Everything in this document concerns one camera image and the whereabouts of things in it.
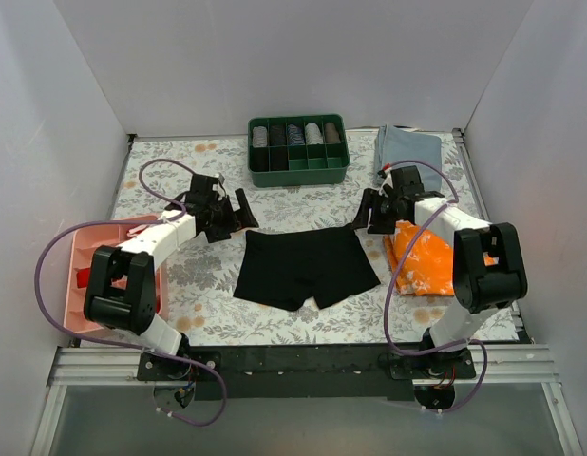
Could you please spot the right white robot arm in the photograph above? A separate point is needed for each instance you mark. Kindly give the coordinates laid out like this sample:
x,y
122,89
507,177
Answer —
x,y
488,271

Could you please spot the pink compartment organizer tray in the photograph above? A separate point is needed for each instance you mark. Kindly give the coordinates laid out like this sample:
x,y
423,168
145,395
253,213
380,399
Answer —
x,y
80,294

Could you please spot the black boxer underwear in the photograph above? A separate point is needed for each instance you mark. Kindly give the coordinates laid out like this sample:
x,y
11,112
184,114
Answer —
x,y
284,270

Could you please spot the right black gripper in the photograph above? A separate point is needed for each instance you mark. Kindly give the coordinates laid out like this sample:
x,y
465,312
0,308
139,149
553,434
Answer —
x,y
374,215

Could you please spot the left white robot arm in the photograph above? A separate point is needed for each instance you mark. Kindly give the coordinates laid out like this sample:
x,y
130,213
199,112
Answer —
x,y
173,228

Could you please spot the black speckled rolled sock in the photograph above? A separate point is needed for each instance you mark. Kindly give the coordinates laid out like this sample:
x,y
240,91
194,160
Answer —
x,y
277,135

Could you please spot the red rolled cloth middle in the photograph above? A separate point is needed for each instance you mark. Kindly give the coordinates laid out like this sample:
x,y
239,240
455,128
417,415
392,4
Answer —
x,y
82,277

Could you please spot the light blue cloth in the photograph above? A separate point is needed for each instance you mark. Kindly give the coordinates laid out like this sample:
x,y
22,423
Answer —
x,y
393,144

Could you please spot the orange white patterned cloth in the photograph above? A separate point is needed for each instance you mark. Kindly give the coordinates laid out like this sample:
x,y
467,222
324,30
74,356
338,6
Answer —
x,y
428,268

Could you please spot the aluminium frame rail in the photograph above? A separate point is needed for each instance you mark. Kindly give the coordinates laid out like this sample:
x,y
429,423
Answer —
x,y
507,364

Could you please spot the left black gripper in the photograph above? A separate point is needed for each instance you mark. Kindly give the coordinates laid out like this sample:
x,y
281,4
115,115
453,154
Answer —
x,y
232,215

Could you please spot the green compartment organizer box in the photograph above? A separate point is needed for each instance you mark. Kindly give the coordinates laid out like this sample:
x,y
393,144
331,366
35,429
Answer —
x,y
320,164

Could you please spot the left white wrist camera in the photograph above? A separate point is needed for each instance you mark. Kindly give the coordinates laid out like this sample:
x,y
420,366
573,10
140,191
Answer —
x,y
218,187

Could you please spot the blue patterned rolled sock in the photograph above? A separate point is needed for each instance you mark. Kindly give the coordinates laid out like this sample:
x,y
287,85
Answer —
x,y
295,135

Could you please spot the brown rolled sock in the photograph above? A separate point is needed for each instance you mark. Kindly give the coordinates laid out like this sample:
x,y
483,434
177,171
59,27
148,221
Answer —
x,y
331,133

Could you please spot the red white rolled cloth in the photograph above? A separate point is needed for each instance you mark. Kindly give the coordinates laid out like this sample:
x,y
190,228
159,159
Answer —
x,y
132,232

